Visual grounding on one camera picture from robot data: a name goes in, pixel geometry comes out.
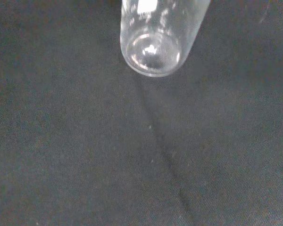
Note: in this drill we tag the black bench cloth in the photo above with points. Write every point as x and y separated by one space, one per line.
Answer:
108 146

